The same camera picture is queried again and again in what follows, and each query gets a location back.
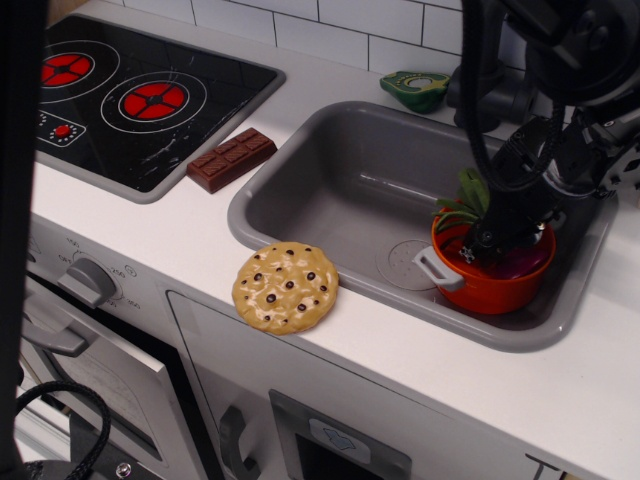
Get black toy stove top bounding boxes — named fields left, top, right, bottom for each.
left=36, top=15, right=286, bottom=204

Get brown toy chocolate bar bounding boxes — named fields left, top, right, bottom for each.
left=187, top=128, right=277, bottom=193

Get grey plastic sink basin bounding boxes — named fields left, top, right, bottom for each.
left=228, top=102, right=618, bottom=352

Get grey oven temperature knob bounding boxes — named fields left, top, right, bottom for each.
left=57, top=258, right=117, bottom=308

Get white toy oven door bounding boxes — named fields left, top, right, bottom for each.
left=22, top=278, right=206, bottom=479

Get black braided cable lower left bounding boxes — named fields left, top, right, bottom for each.
left=14, top=380, right=112, bottom=480

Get orange toy pot grey handles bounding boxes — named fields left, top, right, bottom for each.
left=413, top=225, right=556, bottom=314

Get grey cabinet door handle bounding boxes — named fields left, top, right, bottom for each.
left=219, top=406, right=261, bottom=480

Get purple toy beet green leaves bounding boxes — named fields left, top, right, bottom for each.
left=433, top=168, right=550, bottom=280

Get grey oven door handle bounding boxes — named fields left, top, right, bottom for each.
left=22, top=295, right=90, bottom=358

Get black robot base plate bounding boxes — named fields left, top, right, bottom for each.
left=15, top=414, right=159, bottom=479

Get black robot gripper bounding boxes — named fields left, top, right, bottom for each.
left=459, top=117, right=600, bottom=265

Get dark grey toy faucet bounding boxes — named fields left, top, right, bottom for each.
left=477, top=60, right=538, bottom=133

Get chocolate chip toy cookie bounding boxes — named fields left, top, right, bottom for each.
left=232, top=242, right=339, bottom=335

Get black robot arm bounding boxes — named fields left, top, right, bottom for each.
left=461, top=1, right=639, bottom=262

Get green toy avocado half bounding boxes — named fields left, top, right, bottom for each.
left=379, top=71, right=451, bottom=114

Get white dishwasher cabinet door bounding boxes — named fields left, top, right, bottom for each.
left=167, top=291, right=563, bottom=479

